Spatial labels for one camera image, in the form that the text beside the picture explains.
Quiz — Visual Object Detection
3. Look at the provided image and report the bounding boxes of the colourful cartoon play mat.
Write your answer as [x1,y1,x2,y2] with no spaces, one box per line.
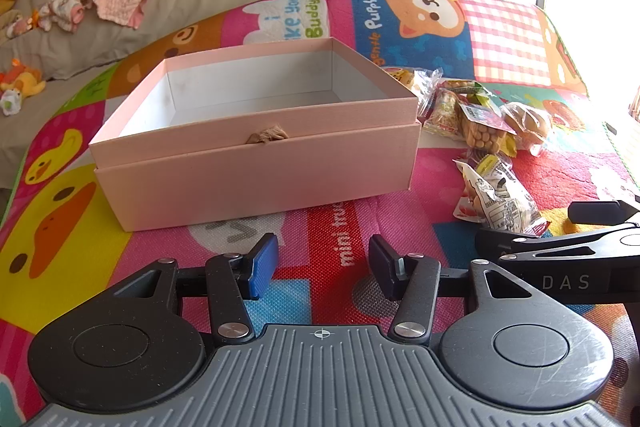
[0,0,640,427]

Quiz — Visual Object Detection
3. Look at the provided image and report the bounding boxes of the clear wrapper snack packet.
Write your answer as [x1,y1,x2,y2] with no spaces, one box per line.
[412,68,446,122]

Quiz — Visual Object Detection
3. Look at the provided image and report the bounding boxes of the small white toy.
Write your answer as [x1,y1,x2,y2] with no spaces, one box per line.
[0,89,24,116]

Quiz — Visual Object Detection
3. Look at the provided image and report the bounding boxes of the round biscuit balls packet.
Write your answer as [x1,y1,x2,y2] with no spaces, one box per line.
[459,101,506,155]

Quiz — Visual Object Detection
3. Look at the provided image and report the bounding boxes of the pink cardboard box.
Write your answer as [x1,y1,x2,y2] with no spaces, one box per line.
[89,37,422,233]

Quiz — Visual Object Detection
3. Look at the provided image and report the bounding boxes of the patterned baby clothes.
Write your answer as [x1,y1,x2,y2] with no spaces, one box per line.
[36,0,87,32]

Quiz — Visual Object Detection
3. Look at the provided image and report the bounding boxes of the orange plush toy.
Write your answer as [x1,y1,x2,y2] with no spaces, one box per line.
[0,58,47,98]

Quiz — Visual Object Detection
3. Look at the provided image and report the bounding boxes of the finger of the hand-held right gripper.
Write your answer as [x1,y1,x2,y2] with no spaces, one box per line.
[568,201,640,226]
[475,222,640,267]

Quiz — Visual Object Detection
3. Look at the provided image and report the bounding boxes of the red yellow snack packet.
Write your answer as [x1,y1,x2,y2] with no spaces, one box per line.
[422,88,468,142]

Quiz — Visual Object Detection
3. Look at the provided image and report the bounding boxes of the green yellow snack packet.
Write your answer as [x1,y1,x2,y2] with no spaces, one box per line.
[442,78,503,108]

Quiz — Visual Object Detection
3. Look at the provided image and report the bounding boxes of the bread bun packet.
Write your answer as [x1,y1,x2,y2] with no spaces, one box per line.
[500,101,556,156]

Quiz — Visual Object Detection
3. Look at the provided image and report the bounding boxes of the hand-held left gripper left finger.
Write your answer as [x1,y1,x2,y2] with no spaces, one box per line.
[112,233,279,344]

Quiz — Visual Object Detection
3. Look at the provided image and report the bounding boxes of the white printed snack packet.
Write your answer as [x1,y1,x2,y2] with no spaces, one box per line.
[452,159,551,235]

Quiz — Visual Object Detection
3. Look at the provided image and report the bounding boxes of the yellow snack bar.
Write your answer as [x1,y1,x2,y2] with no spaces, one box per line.
[472,153,513,180]

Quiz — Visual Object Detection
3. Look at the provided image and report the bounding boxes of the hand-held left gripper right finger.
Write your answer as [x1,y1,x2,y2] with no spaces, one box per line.
[368,234,548,344]

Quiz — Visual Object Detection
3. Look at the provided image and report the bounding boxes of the small yellow snack packet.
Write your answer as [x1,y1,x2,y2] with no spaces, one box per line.
[382,66,416,90]

